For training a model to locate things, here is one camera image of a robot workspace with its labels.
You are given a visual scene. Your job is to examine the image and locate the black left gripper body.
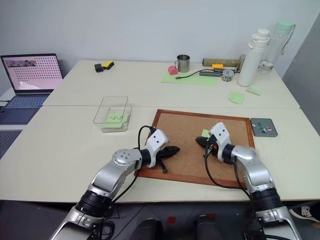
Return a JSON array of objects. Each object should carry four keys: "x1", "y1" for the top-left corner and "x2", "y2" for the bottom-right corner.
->
[{"x1": 154, "y1": 146, "x2": 171, "y2": 174}]

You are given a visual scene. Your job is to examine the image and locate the yellow and black eraser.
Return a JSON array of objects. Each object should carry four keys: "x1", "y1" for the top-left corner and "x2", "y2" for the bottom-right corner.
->
[{"x1": 101, "y1": 60, "x2": 116, "y2": 71}]

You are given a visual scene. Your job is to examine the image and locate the white water bottle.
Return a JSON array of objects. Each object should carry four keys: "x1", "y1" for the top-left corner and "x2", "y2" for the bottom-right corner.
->
[{"x1": 237, "y1": 28, "x2": 272, "y2": 87}]

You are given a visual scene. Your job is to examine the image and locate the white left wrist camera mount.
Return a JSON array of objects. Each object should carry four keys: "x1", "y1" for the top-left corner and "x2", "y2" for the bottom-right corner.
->
[{"x1": 144, "y1": 128, "x2": 171, "y2": 169}]

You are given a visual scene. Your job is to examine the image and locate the perforated grey metal panel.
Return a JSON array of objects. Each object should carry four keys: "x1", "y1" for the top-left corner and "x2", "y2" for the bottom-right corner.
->
[{"x1": 0, "y1": 129, "x2": 25, "y2": 160}]

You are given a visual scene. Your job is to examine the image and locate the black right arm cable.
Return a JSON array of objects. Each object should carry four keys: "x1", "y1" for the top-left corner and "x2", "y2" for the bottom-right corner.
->
[{"x1": 204, "y1": 146, "x2": 254, "y2": 201}]

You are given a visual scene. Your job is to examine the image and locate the clear bottle with green lid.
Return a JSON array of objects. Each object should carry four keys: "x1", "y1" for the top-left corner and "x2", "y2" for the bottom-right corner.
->
[{"x1": 257, "y1": 20, "x2": 297, "y2": 76}]

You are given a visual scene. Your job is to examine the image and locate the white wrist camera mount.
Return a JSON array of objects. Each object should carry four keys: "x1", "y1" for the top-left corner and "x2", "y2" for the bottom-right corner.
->
[
  {"x1": 209, "y1": 121, "x2": 233, "y2": 161},
  {"x1": 144, "y1": 128, "x2": 171, "y2": 169}
]

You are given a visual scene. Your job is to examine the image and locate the green note with scribble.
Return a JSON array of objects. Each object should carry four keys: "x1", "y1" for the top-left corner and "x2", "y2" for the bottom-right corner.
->
[{"x1": 102, "y1": 110, "x2": 131, "y2": 130}]

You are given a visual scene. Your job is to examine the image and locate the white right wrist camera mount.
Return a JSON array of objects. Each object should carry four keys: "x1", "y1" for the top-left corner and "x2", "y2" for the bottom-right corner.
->
[{"x1": 209, "y1": 121, "x2": 233, "y2": 161}]

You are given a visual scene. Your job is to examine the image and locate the loose green note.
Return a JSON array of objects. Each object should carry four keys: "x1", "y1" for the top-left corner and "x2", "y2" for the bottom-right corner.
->
[{"x1": 245, "y1": 86, "x2": 262, "y2": 96}]

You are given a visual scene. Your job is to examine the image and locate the dark rounded shape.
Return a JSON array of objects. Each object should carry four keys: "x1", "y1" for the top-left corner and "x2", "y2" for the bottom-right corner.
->
[
  {"x1": 134, "y1": 218, "x2": 164, "y2": 240},
  {"x1": 195, "y1": 214, "x2": 228, "y2": 240}
]

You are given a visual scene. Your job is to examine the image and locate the grey USB hub with cable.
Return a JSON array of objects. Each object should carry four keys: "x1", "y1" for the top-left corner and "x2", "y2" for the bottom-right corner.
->
[{"x1": 175, "y1": 70, "x2": 223, "y2": 81}]

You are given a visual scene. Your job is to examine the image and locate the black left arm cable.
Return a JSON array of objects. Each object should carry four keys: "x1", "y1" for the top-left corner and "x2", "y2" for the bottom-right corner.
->
[{"x1": 92, "y1": 125, "x2": 157, "y2": 240}]

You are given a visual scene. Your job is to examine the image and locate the metal mug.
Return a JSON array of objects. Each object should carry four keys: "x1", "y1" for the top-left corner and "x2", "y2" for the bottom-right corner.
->
[{"x1": 173, "y1": 53, "x2": 191, "y2": 73}]

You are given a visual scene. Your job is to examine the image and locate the clear plastic box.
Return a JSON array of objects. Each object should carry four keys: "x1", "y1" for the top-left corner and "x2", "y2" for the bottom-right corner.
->
[{"x1": 92, "y1": 95, "x2": 133, "y2": 133}]

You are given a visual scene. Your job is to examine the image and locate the grey partition panel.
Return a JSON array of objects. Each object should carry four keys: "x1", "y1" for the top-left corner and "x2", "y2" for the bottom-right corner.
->
[{"x1": 281, "y1": 13, "x2": 320, "y2": 137}]

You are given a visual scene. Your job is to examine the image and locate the large green paper sheet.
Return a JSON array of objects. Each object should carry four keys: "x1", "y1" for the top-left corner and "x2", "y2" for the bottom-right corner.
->
[{"x1": 160, "y1": 70, "x2": 218, "y2": 87}]

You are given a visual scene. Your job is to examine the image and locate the black and white shoe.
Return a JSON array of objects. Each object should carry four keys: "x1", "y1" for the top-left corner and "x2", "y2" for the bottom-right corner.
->
[{"x1": 288, "y1": 201, "x2": 320, "y2": 224}]

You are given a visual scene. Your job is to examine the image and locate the grey square tray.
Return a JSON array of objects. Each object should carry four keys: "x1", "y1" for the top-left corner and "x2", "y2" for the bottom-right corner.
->
[{"x1": 250, "y1": 117, "x2": 279, "y2": 139}]

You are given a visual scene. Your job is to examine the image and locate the green sticky note pad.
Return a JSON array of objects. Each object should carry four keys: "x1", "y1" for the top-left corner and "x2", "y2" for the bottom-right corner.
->
[{"x1": 227, "y1": 90, "x2": 245, "y2": 105}]

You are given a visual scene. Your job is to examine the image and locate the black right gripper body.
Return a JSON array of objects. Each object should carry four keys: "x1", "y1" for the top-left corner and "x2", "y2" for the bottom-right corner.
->
[{"x1": 204, "y1": 134, "x2": 218, "y2": 154}]

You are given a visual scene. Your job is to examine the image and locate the clear pushpin jar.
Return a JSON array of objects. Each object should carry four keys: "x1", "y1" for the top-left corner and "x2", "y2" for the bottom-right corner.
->
[{"x1": 220, "y1": 69, "x2": 235, "y2": 82}]

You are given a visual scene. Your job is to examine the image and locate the wood-framed cork board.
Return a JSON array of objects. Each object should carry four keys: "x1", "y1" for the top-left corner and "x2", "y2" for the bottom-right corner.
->
[{"x1": 134, "y1": 108, "x2": 257, "y2": 189}]

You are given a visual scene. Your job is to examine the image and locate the open laptop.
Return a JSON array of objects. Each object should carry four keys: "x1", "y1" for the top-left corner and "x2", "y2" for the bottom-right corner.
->
[{"x1": 0, "y1": 52, "x2": 64, "y2": 125}]

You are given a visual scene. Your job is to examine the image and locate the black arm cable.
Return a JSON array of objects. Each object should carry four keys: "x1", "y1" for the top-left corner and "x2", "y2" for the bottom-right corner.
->
[
  {"x1": 92, "y1": 125, "x2": 157, "y2": 240},
  {"x1": 204, "y1": 146, "x2": 254, "y2": 201}
]

